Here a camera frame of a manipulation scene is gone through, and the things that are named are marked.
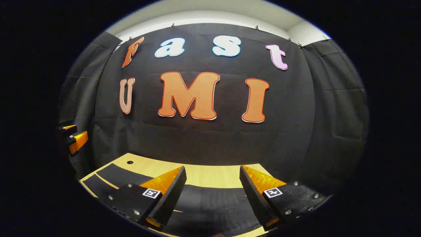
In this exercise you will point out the black backdrop cloth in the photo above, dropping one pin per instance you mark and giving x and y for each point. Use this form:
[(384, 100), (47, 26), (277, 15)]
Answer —
[(210, 141)]

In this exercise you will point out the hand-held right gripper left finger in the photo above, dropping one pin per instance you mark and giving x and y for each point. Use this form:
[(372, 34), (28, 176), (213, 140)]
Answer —
[(171, 194)]

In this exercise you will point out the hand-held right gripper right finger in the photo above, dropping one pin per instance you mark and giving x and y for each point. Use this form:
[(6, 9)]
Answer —
[(255, 194)]

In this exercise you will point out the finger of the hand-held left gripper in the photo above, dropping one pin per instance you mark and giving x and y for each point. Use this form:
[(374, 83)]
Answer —
[(68, 129), (78, 141)]

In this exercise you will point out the dark grey jeans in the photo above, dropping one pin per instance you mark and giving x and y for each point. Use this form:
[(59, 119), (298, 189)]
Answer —
[(213, 204)]

